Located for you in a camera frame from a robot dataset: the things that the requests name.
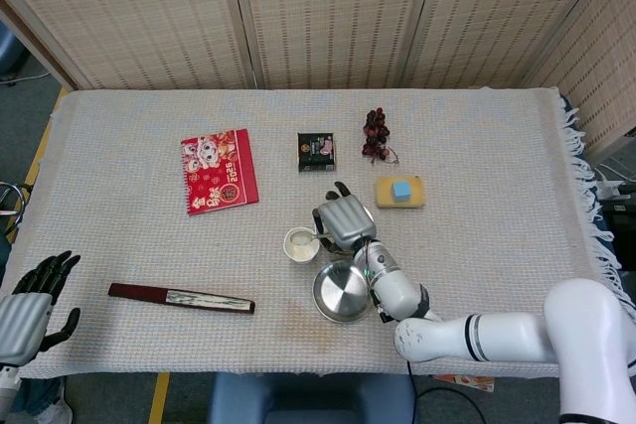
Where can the orange printed paper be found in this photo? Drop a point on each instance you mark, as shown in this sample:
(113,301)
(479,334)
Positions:
(467,381)

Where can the folded dark wooden fan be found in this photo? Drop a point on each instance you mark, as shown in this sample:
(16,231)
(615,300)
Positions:
(189,298)

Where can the white woven tablecloth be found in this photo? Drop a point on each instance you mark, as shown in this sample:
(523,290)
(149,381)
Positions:
(149,245)

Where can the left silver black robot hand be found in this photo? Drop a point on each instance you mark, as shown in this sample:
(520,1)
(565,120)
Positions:
(22,320)

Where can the black box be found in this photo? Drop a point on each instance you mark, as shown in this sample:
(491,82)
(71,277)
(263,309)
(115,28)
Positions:
(621,225)

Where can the blue office chair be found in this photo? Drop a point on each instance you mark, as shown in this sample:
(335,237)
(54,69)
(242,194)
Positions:
(7,51)

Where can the red spiral calendar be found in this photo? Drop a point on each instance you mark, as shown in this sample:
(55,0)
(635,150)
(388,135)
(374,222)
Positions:
(218,171)

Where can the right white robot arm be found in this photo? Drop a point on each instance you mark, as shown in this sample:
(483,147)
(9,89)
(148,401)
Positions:
(397,290)

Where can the purple grape bunch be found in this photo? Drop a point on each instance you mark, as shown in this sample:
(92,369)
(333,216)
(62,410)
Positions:
(375,131)

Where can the metal spoon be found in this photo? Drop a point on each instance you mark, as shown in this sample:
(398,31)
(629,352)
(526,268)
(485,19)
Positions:
(318,237)

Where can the white power strip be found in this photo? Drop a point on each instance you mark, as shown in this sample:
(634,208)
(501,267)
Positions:
(613,185)

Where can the dark luncheon meat can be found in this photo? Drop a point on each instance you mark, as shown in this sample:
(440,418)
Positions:
(315,152)

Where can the white paper cup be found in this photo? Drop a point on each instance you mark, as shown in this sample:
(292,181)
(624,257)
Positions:
(293,254)

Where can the steel plate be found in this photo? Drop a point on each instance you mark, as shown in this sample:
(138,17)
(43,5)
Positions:
(338,295)

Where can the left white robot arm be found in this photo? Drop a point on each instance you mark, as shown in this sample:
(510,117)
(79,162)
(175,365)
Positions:
(7,384)

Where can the light blue cube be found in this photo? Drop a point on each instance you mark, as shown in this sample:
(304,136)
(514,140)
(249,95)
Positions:
(401,190)

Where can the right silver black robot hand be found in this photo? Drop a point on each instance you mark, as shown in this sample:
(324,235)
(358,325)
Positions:
(345,220)

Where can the bamboo folding screen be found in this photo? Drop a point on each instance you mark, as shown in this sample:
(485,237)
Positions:
(323,12)

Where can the yellow sponge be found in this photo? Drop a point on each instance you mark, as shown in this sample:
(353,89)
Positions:
(385,198)

